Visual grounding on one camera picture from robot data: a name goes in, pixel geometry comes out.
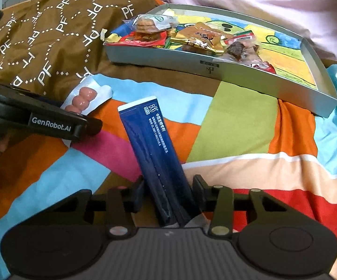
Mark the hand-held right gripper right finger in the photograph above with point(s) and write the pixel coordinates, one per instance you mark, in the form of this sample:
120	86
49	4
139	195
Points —
197	192

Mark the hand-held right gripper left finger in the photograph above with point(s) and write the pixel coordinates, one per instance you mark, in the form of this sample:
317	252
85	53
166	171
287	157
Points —
139	194

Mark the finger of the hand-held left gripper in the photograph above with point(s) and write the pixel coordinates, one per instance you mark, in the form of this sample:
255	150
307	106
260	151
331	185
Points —
94	127

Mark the sausage packet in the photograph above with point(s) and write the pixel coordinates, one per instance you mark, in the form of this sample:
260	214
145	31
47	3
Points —
82	99

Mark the dark blue packet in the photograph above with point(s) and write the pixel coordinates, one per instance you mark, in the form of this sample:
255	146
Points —
153	140

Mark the red snack packet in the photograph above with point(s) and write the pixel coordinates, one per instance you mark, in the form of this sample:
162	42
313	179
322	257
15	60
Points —
142	39

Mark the grey tray with cartoon drawing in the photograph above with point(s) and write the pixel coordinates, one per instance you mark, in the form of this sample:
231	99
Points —
259	78

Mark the orange snack packet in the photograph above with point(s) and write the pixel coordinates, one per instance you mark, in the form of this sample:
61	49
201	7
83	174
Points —
203	36

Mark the clear packet with red label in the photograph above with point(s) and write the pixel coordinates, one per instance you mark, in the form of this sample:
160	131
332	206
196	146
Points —
266	67
238	48

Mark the brown patterned blanket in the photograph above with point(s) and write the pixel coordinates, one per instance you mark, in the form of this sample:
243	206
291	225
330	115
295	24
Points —
54	35

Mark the colourful cartoon bedsheet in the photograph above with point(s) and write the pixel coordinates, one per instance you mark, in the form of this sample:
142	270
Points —
238	122

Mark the pink cloth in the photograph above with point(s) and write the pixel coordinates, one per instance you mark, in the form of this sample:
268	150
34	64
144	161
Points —
273	0

